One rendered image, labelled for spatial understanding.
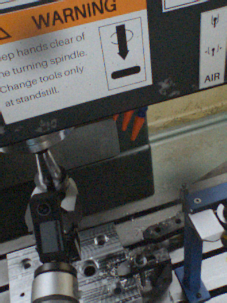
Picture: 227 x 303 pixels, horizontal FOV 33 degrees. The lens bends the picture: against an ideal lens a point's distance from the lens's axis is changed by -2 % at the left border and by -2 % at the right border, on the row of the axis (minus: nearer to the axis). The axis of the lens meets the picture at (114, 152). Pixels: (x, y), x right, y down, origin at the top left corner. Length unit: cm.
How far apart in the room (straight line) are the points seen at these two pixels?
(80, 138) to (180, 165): 62
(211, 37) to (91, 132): 87
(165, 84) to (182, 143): 143
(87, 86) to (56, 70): 4
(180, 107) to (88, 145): 69
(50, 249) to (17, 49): 37
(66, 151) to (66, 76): 90
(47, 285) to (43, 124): 29
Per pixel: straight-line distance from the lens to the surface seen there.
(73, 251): 70
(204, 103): 189
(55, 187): 71
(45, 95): 38
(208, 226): 73
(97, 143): 127
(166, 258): 93
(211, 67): 43
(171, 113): 183
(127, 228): 112
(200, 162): 174
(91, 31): 36
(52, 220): 62
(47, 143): 58
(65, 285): 61
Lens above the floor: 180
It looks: 42 degrees down
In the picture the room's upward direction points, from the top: 10 degrees counter-clockwise
